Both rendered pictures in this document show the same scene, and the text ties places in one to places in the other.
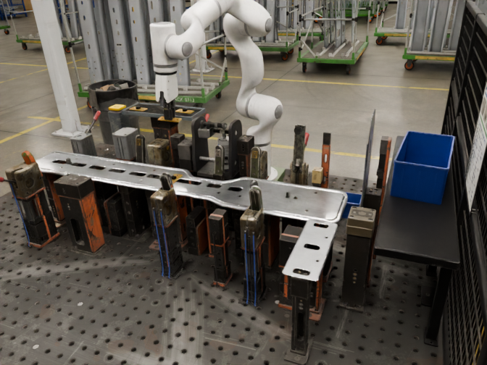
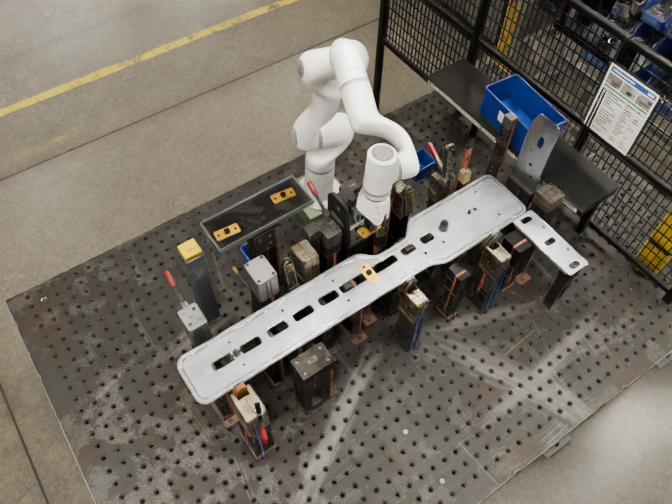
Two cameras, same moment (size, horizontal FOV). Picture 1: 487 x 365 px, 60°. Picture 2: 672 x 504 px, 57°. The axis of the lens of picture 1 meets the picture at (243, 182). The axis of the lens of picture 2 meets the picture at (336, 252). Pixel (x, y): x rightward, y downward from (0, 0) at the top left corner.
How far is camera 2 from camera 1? 2.00 m
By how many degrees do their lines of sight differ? 51
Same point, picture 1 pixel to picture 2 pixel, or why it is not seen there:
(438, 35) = not seen: outside the picture
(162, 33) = (395, 165)
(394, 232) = (573, 191)
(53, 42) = not seen: outside the picture
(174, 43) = (413, 167)
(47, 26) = not seen: outside the picture
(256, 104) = (333, 134)
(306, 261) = (565, 255)
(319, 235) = (537, 228)
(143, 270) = (389, 364)
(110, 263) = (358, 387)
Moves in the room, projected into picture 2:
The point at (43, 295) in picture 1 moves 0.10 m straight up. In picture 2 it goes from (369, 461) to (371, 452)
